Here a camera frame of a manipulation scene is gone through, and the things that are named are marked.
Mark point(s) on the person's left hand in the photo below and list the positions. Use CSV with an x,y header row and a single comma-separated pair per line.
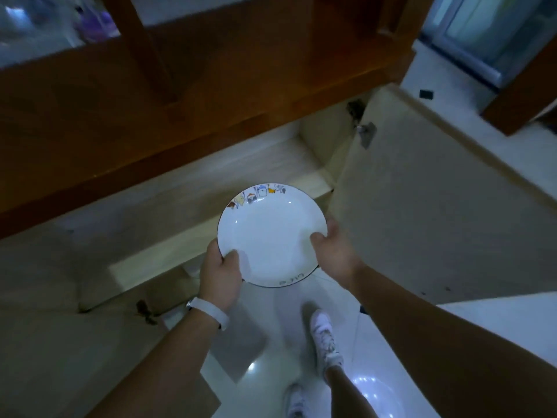
x,y
219,278

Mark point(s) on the person's right hand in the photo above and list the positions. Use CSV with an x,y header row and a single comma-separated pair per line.
x,y
337,256

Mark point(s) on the white cartoon print plate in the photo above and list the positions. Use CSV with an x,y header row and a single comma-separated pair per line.
x,y
272,235

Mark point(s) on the brown wooden cabinet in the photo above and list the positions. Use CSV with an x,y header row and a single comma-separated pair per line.
x,y
130,104

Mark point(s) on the person's left forearm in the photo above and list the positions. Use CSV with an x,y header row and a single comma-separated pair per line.
x,y
152,374

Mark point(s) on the person's right forearm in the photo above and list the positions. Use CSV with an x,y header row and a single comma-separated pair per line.
x,y
435,339

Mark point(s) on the person's right white shoe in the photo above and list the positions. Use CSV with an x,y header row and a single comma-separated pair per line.
x,y
324,339

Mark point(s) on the person's white shoe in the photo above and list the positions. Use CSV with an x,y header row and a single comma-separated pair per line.
x,y
324,339
298,402

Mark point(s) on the person's right leg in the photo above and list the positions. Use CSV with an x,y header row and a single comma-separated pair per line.
x,y
348,396

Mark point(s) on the person's left white shoe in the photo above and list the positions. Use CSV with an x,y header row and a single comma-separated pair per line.
x,y
298,402

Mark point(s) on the smartwatch with white band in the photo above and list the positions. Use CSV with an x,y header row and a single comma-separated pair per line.
x,y
211,311

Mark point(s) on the metal door hinge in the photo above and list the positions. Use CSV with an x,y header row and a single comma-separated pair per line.
x,y
145,311
365,130

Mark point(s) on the glass sliding door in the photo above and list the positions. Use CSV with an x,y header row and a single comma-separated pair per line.
x,y
478,30

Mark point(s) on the trash bin with purple lid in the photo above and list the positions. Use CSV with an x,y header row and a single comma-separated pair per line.
x,y
98,26

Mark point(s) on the coffee table with white cloth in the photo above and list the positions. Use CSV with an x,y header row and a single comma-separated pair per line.
x,y
30,43

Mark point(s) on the brown wooden door frame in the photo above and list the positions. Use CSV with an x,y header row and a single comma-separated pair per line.
x,y
522,95

